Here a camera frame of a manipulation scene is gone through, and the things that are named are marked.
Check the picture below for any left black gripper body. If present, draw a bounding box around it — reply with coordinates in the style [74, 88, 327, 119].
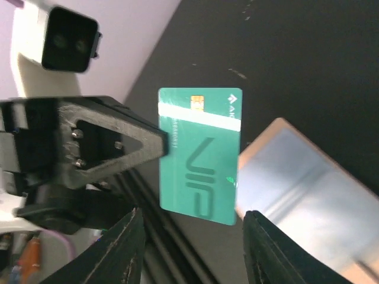
[0, 99, 86, 234]

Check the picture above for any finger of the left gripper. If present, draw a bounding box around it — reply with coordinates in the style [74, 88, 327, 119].
[56, 96, 168, 189]

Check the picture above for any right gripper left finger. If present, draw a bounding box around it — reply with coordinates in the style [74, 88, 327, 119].
[42, 208, 145, 284]

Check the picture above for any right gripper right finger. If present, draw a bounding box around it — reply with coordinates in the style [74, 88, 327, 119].
[243, 211, 350, 284]

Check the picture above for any beige card holder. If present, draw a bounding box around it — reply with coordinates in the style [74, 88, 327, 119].
[236, 118, 378, 283]

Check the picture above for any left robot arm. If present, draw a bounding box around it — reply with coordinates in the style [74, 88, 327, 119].
[1, 96, 168, 234]

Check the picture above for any orange connector tool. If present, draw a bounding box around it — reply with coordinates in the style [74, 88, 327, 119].
[7, 237, 41, 284]

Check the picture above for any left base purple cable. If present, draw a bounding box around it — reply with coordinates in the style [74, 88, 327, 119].
[41, 230, 78, 261]

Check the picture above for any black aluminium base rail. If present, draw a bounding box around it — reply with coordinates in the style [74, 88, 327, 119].
[114, 169, 220, 284]

